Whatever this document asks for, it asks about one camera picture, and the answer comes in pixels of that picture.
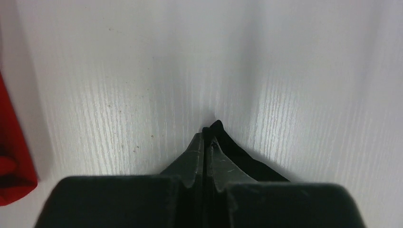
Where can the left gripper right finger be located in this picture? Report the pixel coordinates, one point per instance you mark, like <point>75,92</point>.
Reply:
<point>236,200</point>

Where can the black t shirt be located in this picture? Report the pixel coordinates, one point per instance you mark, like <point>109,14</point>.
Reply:
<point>254,168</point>

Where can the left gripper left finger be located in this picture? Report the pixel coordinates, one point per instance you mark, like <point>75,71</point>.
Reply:
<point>170,199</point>

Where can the folded red t shirt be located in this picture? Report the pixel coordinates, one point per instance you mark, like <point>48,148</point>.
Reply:
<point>17,173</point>

